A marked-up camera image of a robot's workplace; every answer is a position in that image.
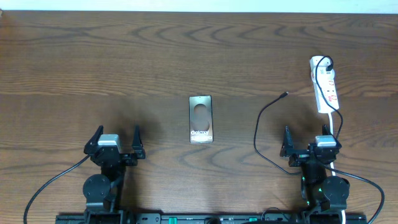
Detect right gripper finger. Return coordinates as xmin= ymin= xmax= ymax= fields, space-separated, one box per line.
xmin=280 ymin=126 xmax=294 ymax=157
xmin=322 ymin=124 xmax=342 ymax=149

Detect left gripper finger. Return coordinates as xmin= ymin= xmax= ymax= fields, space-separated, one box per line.
xmin=83 ymin=125 xmax=103 ymax=155
xmin=131 ymin=125 xmax=146 ymax=159

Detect black USB-C charging cable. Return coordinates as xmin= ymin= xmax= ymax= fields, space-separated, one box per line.
xmin=253 ymin=55 xmax=344 ymax=175

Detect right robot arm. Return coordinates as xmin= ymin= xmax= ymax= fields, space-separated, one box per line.
xmin=280 ymin=125 xmax=350 ymax=223

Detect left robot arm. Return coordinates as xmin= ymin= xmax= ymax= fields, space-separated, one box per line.
xmin=83 ymin=125 xmax=146 ymax=223

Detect black USB plug adapter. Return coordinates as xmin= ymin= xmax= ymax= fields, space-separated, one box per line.
xmin=326 ymin=64 xmax=333 ymax=72

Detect white power strip red switches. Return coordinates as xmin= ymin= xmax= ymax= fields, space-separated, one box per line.
xmin=310 ymin=55 xmax=339 ymax=114

